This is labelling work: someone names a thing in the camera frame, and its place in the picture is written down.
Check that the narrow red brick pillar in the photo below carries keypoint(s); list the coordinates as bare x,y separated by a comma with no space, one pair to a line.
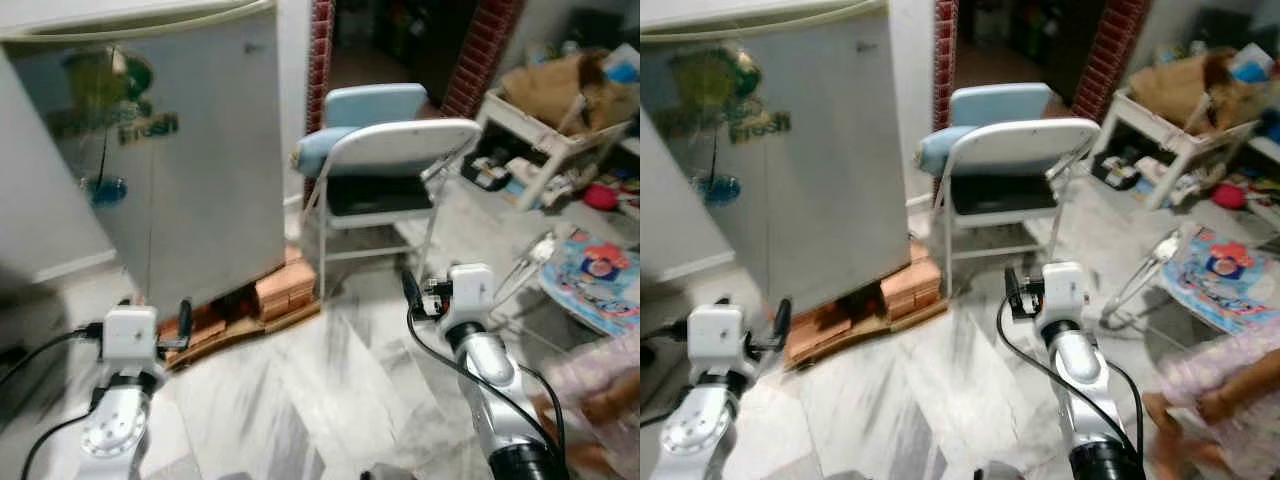
944,50
319,50

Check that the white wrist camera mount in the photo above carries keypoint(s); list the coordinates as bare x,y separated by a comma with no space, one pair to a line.
716,335
130,333
470,290
1063,290

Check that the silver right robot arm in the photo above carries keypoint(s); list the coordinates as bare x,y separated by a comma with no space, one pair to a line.
495,385
1080,385

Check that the white metal folding stand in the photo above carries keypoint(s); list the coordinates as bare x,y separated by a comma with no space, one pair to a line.
525,265
1150,265

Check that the black white box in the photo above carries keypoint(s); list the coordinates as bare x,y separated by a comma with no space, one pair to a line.
1114,173
487,173

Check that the blue plastic bag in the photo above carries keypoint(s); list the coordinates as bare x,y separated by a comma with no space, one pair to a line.
1252,70
622,70

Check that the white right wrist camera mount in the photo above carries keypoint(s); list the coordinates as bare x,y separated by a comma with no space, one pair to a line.
1063,290
470,290

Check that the small grey fridge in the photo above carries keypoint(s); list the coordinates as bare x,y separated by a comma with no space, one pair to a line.
840,210
210,200

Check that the red brick stack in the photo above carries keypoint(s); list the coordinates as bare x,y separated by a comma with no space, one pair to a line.
912,290
285,290

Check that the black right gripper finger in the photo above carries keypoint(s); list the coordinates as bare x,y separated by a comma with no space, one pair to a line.
410,292
1013,290

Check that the white shelf rack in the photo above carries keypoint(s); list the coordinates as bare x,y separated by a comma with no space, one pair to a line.
1165,135
540,140

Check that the round blue sticker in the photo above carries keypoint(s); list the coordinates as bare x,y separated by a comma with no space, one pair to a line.
107,190
720,190

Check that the white folding chair black seat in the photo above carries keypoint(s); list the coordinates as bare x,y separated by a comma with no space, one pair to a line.
400,145
1020,145

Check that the colourful cartoon play mat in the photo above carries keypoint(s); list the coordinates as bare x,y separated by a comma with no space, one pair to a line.
1225,275
600,275

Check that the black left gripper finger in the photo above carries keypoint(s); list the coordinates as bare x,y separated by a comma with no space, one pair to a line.
781,322
185,320

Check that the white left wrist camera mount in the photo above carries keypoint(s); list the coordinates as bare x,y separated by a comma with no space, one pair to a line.
716,335
130,333

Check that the green Fresh sticker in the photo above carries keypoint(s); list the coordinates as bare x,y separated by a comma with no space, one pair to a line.
715,95
100,95

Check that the light blue padded chair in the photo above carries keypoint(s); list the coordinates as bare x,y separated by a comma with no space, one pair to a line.
375,103
1000,103

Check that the brown cardboard box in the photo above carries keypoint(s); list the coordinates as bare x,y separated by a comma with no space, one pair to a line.
1170,88
545,90

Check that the wooden base board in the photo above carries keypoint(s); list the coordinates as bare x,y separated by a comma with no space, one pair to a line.
250,336
880,336

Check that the wide red brick pillar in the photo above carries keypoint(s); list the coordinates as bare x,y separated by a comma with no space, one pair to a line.
480,50
1108,50

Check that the red bowl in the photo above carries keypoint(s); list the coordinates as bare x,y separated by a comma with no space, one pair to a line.
600,197
1228,196

